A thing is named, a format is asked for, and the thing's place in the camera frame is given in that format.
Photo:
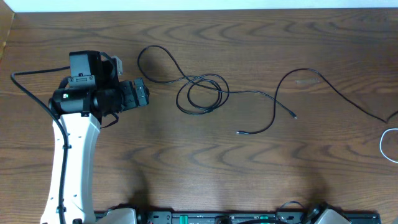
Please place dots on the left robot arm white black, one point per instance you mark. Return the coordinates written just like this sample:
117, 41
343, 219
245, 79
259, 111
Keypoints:
80, 102

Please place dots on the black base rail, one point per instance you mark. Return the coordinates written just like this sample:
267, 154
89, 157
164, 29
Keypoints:
289, 212

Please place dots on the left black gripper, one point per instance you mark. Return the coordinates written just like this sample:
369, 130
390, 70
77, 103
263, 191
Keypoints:
143, 92

